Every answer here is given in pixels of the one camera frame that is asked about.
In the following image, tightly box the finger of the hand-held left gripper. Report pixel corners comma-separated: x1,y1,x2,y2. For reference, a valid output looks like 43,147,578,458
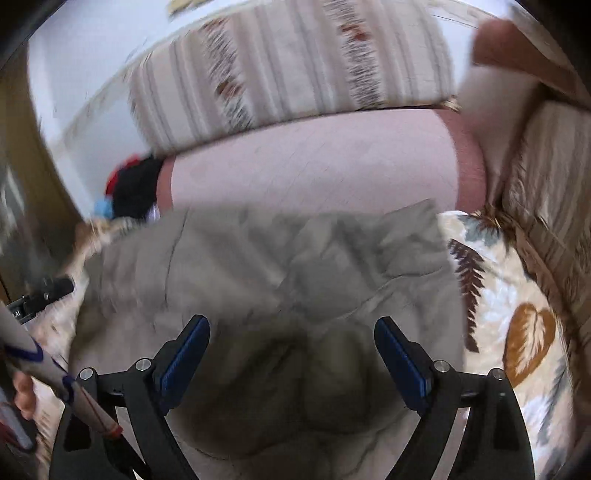
6,274,76,322

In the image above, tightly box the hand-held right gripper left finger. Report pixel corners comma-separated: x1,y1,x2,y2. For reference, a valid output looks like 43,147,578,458
48,315,211,480

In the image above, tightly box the person's left hand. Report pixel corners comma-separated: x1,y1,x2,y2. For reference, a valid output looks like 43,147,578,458
11,369,38,422

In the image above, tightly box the red cloth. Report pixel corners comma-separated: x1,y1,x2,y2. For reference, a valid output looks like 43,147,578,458
105,157,141,193

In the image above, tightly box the grey quilted hooded jacket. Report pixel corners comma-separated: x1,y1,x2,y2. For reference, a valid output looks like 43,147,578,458
69,198,467,480

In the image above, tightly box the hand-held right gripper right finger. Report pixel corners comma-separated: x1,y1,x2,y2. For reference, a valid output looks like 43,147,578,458
374,316,537,480

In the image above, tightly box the brown pink sofa armrest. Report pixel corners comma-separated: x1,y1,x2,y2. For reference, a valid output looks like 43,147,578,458
471,18,578,107

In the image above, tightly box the leaf print blanket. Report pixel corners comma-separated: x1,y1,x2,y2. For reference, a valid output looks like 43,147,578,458
28,210,578,480

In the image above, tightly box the pile of dark and red clothes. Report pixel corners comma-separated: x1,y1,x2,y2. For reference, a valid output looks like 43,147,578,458
113,156,165,219

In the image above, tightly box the wooden door with glass panel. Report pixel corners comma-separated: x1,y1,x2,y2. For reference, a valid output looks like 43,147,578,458
0,46,89,305

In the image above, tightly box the striped floral sofa back cushion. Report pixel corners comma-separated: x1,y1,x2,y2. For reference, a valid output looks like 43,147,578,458
127,0,458,155

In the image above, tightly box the pink sofa bolster cushion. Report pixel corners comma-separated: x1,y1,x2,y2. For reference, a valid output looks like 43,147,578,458
157,108,486,217

